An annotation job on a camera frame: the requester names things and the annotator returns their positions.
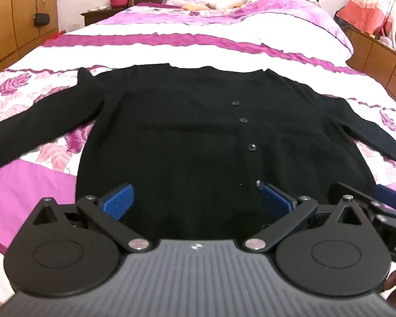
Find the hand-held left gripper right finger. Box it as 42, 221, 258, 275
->
243, 180, 372, 252

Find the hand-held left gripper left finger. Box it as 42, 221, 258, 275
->
31, 183, 151, 252

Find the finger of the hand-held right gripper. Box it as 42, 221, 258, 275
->
374, 185, 396, 212
328, 181, 396, 230

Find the black button cardigan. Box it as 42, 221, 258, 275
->
0, 63, 396, 238

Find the person's right hand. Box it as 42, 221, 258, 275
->
384, 267, 396, 308

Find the wooden side cabinet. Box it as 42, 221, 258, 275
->
345, 26, 396, 117

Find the pink floral striped bedspread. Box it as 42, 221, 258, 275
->
0, 0, 396, 299

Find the dark wooden nightstand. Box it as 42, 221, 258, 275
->
81, 6, 130, 26

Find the light wooden wardrobe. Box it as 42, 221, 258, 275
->
0, 0, 59, 75

